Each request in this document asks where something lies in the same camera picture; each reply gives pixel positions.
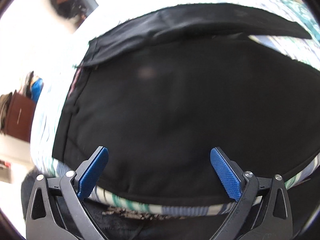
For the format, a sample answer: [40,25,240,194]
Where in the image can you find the striped bed cover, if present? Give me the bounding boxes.
[31,0,319,217]

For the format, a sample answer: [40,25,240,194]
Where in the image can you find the brown wooden dresser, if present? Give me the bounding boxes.
[4,91,36,142]

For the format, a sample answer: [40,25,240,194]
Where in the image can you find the black pants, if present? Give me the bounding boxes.
[53,3,319,206]

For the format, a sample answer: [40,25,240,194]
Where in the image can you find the clothes pile on dresser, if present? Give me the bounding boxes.
[22,71,44,103]

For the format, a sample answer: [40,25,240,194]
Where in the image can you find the dark coats on rack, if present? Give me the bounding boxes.
[49,0,99,28]

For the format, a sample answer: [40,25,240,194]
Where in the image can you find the operator black trousers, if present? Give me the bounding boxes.
[21,168,311,239]

